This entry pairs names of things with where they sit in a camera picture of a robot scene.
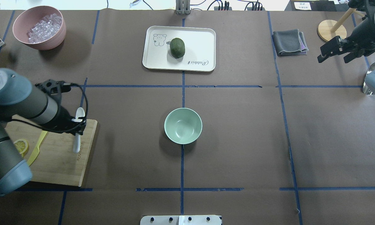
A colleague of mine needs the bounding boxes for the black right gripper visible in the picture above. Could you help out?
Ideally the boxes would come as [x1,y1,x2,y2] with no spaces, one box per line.
[317,19,375,63]

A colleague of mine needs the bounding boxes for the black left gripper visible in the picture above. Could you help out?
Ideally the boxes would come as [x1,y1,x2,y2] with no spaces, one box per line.
[35,79,87,136]

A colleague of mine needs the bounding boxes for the white plastic spoon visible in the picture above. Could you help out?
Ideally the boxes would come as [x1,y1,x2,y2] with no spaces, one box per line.
[72,107,86,153]

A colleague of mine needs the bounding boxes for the mint green bowl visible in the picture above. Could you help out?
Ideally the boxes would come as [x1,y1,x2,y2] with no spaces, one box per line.
[164,108,203,144]

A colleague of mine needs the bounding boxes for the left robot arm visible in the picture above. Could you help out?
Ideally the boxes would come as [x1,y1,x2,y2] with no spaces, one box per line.
[0,68,89,197]

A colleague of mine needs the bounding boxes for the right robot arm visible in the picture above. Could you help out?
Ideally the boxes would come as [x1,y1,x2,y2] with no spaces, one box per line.
[317,0,375,95]

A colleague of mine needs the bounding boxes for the pink bowl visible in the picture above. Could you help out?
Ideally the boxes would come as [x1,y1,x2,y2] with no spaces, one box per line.
[13,6,66,50]

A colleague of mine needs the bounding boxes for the metal scoop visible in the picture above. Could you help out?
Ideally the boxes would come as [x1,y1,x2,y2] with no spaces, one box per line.
[362,56,375,95]

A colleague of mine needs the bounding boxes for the bamboo cutting board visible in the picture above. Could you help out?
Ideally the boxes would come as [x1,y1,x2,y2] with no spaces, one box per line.
[4,114,98,187]

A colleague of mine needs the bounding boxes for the grey folded cloth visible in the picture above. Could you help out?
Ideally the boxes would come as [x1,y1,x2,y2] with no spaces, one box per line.
[272,29,309,57]

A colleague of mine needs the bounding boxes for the yellow plastic knife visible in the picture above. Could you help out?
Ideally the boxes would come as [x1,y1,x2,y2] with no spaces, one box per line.
[27,131,48,166]

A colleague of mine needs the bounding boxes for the lemon slice upper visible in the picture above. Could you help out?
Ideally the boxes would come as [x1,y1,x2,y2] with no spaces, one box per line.
[13,139,29,157]

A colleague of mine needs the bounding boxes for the black box with label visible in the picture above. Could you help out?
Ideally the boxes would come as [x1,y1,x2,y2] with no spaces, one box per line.
[285,0,349,12]

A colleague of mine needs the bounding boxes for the clear ice cubes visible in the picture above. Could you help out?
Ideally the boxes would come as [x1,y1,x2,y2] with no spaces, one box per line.
[27,13,63,44]

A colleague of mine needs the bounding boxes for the green avocado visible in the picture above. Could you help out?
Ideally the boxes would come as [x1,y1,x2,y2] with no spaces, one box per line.
[169,37,185,59]

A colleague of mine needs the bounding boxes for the white rabbit tray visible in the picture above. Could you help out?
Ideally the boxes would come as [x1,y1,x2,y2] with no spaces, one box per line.
[142,26,216,72]

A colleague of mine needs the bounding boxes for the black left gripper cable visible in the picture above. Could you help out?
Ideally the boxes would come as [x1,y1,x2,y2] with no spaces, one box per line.
[0,82,89,134]

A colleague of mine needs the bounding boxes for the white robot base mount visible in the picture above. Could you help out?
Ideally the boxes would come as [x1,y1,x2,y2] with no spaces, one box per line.
[140,215,223,225]

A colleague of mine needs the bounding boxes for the aluminium frame post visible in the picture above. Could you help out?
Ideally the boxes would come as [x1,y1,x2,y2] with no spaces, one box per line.
[175,0,191,15]

